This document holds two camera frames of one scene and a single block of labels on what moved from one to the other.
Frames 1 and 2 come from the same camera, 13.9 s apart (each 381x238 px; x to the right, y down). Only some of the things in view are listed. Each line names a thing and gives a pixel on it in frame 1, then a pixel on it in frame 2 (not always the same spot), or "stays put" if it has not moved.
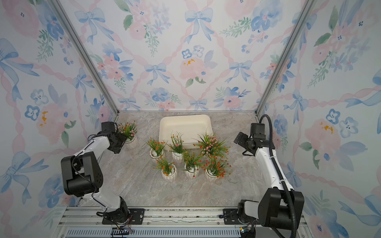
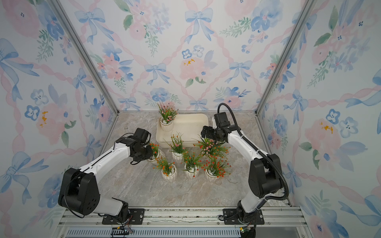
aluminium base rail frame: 87,222 stays put
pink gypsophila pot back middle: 177,147 stays put
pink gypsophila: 128,130 to 169,114
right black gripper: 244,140 to 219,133
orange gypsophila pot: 168,170 stays put
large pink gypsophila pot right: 211,146 stays put
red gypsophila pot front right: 215,167 stays put
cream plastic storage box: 189,129 stays put
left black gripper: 123,138 to 150,153
